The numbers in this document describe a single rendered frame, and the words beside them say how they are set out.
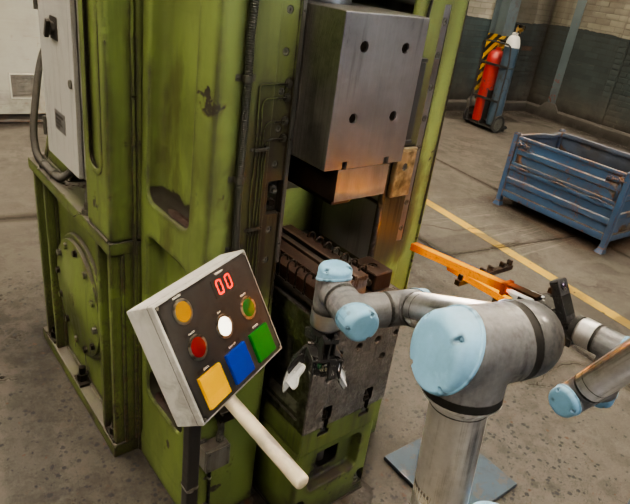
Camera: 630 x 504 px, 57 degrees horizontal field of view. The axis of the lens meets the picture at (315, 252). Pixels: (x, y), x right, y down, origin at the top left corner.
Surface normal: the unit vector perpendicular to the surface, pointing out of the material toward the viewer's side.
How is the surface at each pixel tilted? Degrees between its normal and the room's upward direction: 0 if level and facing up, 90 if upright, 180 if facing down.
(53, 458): 0
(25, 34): 90
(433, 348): 83
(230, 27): 90
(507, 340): 49
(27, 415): 0
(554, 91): 90
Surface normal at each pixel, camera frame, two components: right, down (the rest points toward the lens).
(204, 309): 0.83, -0.18
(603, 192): -0.81, 0.15
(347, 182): 0.62, 0.42
